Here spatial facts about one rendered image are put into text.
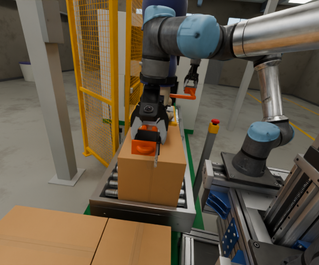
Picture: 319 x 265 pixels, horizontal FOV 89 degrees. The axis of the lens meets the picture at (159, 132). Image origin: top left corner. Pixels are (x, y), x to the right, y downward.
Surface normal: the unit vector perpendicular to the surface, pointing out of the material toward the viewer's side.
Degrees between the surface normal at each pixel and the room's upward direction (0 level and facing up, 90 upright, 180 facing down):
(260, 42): 112
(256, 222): 0
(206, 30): 90
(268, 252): 0
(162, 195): 90
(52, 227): 0
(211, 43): 90
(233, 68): 90
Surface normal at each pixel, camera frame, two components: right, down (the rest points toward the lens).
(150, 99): 0.04, -0.57
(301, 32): -0.72, 0.53
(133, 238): 0.11, -0.89
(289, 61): -0.16, 0.44
